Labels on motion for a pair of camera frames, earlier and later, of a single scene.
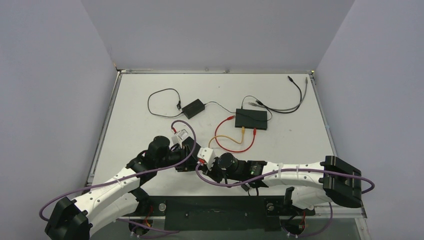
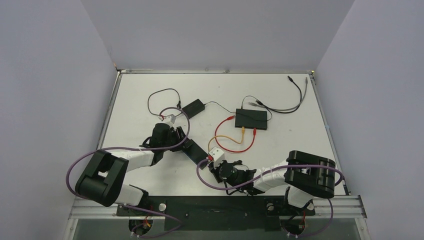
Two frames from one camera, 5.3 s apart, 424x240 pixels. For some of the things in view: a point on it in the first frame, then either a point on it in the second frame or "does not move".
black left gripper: [190, 165] → [178, 134]
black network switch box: [251, 119] does not move
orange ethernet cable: [243, 131] does not move
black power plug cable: [242, 107] does not move
